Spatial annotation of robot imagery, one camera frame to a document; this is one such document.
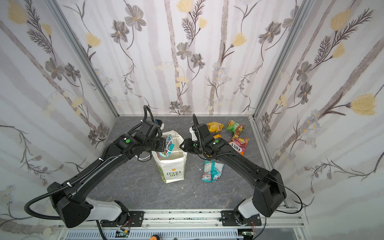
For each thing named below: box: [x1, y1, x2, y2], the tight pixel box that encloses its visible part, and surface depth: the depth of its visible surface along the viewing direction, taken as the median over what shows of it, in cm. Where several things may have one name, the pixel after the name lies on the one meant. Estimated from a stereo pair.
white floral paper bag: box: [151, 130, 187, 184], surface depth 75 cm
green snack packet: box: [225, 119, 247, 136], surface depth 112 cm
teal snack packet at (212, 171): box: [201, 160, 225, 183], surface depth 89 cm
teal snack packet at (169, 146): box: [157, 134, 175, 158], surface depth 75 cm
